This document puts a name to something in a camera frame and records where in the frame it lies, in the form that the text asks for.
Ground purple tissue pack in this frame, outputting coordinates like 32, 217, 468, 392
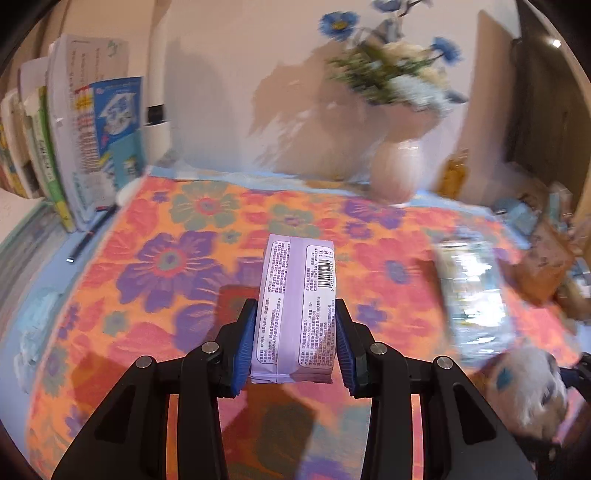
250, 234, 337, 384

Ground cotton swab packet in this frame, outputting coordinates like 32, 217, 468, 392
433, 226, 516, 367

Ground blue plush bunny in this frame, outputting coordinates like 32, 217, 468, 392
485, 345, 568, 441

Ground floral orange tablecloth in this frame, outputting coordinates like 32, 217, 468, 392
25, 174, 583, 480

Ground stack of books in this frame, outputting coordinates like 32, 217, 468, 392
1, 34, 137, 235

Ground amber glass bottle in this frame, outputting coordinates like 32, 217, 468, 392
436, 149, 469, 200

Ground blue white artificial flowers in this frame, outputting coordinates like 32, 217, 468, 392
318, 1, 468, 117

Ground black pen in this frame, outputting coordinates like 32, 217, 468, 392
66, 204, 119, 264

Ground white ribbed vase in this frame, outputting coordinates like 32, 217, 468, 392
370, 104, 440, 204

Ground white desk lamp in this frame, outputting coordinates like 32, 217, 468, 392
143, 1, 171, 164

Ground blue cover book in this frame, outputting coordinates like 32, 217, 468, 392
90, 77, 145, 203

